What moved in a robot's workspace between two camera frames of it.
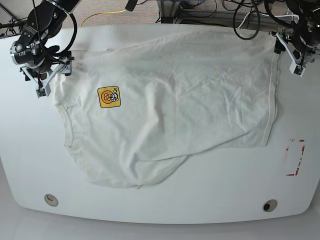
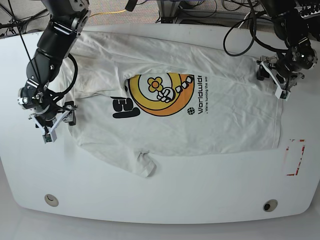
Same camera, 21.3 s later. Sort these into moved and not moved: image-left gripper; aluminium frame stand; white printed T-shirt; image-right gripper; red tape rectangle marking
Moved: image-left gripper; image-right gripper; white printed T-shirt
Not moved: aluminium frame stand; red tape rectangle marking
